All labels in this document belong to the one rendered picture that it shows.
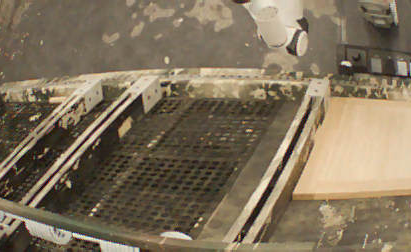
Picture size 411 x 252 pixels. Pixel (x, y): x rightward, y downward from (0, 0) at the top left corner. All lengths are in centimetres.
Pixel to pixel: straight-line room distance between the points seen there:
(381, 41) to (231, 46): 85
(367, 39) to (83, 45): 162
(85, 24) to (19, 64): 58
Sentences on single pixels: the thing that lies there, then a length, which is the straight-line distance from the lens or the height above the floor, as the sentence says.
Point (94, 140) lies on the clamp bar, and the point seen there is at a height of 127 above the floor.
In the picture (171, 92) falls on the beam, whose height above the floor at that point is 89.
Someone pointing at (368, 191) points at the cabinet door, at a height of 133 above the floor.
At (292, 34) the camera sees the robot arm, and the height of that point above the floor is 118.
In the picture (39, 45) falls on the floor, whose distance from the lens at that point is 373.
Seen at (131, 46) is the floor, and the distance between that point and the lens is 329.
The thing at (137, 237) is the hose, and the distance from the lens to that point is 90.
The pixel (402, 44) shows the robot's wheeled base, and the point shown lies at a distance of 276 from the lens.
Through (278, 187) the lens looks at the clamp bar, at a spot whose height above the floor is 141.
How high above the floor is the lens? 271
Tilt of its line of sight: 65 degrees down
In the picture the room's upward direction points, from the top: 53 degrees counter-clockwise
